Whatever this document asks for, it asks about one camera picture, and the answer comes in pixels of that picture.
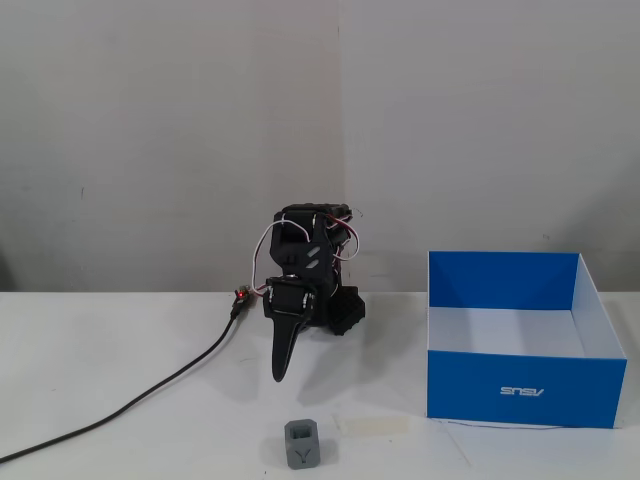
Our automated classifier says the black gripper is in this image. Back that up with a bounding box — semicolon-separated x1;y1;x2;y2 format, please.
263;273;320;385

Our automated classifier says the gray cube block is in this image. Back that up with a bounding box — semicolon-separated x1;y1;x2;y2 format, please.
283;418;322;472

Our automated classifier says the blue and white cardboard box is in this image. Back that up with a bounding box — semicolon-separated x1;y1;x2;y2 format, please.
426;250;629;430

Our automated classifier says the small controller board red LED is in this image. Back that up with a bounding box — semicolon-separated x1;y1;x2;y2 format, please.
230;283;253;314

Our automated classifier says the thin dark thread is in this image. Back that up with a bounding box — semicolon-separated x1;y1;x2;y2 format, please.
432;419;567;432

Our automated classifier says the white red servo wire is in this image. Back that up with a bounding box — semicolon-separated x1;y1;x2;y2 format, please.
329;213;364;262
251;219;287;294

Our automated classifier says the black power cable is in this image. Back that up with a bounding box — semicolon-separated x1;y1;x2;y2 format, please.
0;299;242;464

